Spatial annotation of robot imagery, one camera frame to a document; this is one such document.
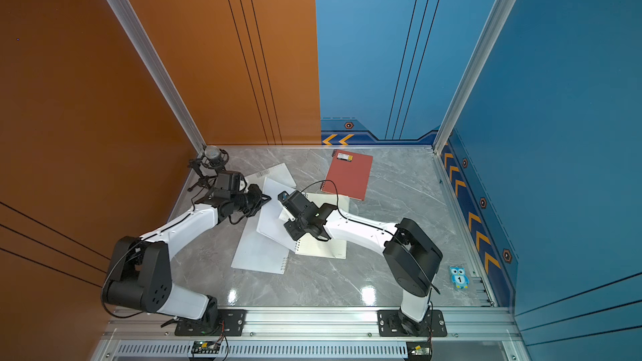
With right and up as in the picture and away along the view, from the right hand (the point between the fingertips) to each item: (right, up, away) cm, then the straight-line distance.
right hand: (292, 223), depth 85 cm
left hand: (-8, +10, +5) cm, 14 cm away
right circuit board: (+39, -33, -14) cm, 53 cm away
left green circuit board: (-23, -32, -14) cm, 42 cm away
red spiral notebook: (+21, +17, +25) cm, 36 cm away
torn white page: (-8, 0, -1) cm, 8 cm away
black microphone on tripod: (-30, +22, +5) cm, 37 cm away
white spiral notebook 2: (+13, -8, -2) cm, 15 cm away
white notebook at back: (-9, +17, +24) cm, 30 cm away
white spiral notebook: (-13, -10, +2) cm, 16 cm away
